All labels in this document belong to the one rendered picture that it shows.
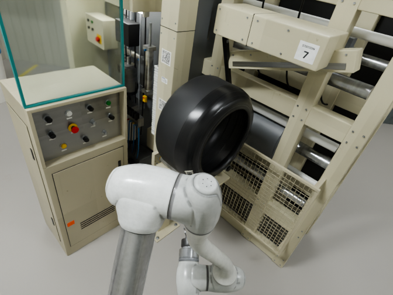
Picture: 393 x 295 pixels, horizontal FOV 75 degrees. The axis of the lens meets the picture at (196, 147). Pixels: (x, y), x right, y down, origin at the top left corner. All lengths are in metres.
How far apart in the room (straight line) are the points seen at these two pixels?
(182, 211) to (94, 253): 1.69
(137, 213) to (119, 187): 0.09
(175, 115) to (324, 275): 1.92
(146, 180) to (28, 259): 1.82
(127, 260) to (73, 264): 1.53
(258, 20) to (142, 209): 1.04
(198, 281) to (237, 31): 1.19
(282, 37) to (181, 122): 0.60
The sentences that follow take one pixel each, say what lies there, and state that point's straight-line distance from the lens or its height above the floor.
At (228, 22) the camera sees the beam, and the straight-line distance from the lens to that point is 1.49.
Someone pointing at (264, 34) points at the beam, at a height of 1.72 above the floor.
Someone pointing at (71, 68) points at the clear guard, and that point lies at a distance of 1.49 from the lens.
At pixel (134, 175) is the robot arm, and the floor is 1.48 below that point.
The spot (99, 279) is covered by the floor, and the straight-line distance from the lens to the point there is 2.22.
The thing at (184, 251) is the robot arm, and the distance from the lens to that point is 1.21.
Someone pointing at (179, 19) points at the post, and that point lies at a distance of 1.38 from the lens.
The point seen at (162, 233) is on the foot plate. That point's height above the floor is 0.01.
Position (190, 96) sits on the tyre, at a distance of 1.27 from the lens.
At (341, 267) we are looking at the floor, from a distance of 2.77.
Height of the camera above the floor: 1.97
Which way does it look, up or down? 36 degrees down
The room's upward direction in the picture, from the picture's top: 10 degrees clockwise
